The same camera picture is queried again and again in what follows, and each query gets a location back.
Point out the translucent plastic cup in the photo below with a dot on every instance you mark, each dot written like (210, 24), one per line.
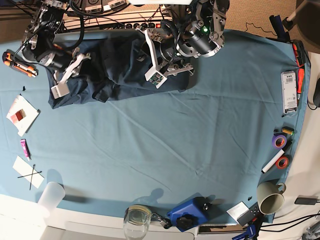
(52, 195)

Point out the pink glue tube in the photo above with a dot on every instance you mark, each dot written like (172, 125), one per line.
(25, 148)

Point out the blue box with black knob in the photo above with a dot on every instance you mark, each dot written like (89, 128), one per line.
(190, 214)

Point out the black marker pen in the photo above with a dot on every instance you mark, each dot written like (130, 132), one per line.
(287, 146)

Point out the dark blue T-shirt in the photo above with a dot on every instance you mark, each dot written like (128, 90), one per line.
(123, 74)

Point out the black power adapter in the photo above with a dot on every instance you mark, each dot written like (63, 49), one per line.
(310, 201)

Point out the light blue table cloth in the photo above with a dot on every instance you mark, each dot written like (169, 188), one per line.
(160, 149)

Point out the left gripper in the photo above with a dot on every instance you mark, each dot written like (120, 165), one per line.
(163, 50)

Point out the white paper card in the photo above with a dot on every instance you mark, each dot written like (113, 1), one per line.
(23, 168)

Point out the white power strip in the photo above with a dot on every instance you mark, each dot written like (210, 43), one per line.
(124, 18)

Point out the orange black pliers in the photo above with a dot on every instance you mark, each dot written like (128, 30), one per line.
(299, 52)

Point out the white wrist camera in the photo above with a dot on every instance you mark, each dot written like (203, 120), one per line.
(60, 90)
(155, 77)

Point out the white business card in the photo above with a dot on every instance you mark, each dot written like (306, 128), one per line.
(238, 210)

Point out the orange black utility knife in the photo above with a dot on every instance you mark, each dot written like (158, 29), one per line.
(25, 69)

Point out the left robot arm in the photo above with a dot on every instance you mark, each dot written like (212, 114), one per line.
(187, 31)

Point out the clear glass jar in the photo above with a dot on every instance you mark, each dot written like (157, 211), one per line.
(136, 222)

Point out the green yellow battery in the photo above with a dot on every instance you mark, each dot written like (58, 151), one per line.
(288, 131)

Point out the grey remote control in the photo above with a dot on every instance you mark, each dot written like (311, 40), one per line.
(249, 215)

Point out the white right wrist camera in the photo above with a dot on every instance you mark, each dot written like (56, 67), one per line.
(60, 90)

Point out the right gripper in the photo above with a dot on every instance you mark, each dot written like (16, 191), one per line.
(56, 61)

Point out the white marker pen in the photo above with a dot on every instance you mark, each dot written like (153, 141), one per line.
(271, 162)

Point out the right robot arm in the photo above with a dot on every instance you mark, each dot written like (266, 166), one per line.
(47, 21)

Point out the beige ceramic mug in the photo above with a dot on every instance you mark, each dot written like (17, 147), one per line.
(270, 197)

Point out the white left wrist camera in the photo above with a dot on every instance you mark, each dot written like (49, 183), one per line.
(155, 77)

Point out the red tape roll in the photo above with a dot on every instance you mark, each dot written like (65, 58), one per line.
(282, 162)

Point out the white paper with red swatch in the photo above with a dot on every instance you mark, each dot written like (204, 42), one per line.
(22, 114)

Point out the blue spring clamp top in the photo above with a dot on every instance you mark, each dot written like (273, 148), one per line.
(281, 34)

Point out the purple tape roll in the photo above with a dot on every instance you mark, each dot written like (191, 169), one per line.
(279, 141)

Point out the black hairpin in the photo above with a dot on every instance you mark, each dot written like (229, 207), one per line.
(29, 174)
(33, 169)

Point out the orange screwdriver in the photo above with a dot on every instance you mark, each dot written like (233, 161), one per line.
(300, 79)

